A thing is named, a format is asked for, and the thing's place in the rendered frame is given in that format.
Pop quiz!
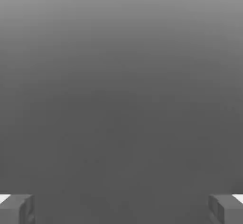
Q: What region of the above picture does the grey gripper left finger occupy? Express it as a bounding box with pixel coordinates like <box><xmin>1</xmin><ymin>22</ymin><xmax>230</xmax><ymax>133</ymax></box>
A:
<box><xmin>0</xmin><ymin>194</ymin><xmax>36</xmax><ymax>224</ymax></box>

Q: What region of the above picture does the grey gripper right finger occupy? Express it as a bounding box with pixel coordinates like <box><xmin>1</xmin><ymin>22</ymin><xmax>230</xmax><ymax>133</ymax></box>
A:
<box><xmin>207</xmin><ymin>194</ymin><xmax>243</xmax><ymax>224</ymax></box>

